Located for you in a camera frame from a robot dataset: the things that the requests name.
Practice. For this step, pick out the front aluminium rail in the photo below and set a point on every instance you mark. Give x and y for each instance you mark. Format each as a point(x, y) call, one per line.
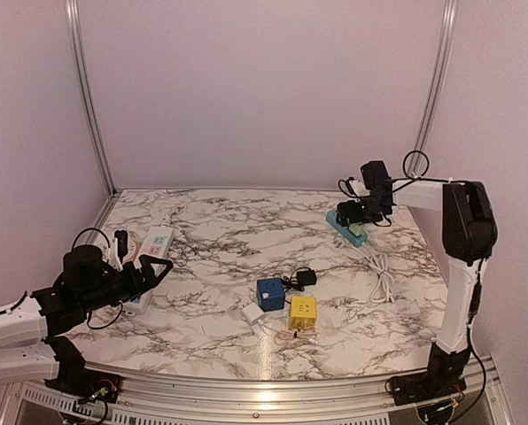
point(148, 398)

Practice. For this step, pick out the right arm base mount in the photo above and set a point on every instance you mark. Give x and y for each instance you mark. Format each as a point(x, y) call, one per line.
point(421, 387)

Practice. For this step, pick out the left aluminium frame post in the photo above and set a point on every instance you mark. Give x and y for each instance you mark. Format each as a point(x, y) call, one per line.
point(82, 73)

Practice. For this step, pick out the right aluminium frame post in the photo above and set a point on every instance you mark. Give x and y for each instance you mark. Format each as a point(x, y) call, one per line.
point(412, 165)

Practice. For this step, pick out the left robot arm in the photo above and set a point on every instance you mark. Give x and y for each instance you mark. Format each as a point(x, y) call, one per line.
point(33, 344)

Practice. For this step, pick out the green usb charger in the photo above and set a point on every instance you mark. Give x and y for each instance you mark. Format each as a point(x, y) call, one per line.
point(357, 229)

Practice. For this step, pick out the white usb charger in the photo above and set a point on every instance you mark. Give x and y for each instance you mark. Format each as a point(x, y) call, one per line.
point(252, 313)

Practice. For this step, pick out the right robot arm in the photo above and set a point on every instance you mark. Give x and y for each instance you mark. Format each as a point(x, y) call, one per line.
point(468, 235)

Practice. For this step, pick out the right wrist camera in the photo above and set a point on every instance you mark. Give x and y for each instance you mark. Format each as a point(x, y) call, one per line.
point(352, 187)

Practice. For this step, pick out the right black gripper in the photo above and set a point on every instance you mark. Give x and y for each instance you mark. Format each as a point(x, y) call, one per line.
point(353, 218)

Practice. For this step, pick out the teal power strip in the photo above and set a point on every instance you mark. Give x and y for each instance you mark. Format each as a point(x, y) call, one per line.
point(378, 262)

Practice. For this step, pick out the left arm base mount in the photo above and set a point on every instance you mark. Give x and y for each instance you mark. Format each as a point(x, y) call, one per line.
point(87, 385)

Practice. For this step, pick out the blue cube socket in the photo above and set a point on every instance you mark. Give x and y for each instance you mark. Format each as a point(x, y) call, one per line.
point(270, 294)

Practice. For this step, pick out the pink round socket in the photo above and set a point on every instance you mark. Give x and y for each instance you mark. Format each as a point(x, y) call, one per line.
point(131, 245)

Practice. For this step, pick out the aluminium frame post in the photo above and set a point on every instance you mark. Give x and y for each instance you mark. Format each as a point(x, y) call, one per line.
point(82, 73)
point(412, 165)

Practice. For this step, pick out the black power adapter with cable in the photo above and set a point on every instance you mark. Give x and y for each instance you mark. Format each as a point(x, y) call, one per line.
point(299, 279)

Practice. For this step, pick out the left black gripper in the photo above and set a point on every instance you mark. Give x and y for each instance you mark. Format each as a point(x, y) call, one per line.
point(139, 287)

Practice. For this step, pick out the yellow cube socket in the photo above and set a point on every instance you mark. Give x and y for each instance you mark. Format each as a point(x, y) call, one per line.
point(303, 313)

